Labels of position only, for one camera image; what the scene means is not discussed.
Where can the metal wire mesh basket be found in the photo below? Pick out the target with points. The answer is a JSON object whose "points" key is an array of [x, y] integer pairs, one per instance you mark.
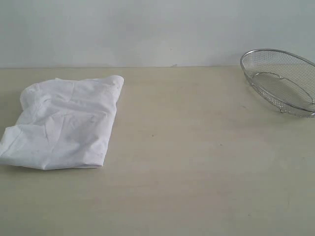
{"points": [[285, 80]]}

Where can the white t-shirt red print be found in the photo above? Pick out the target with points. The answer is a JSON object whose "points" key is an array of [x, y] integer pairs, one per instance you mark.
{"points": [[63, 124]]}

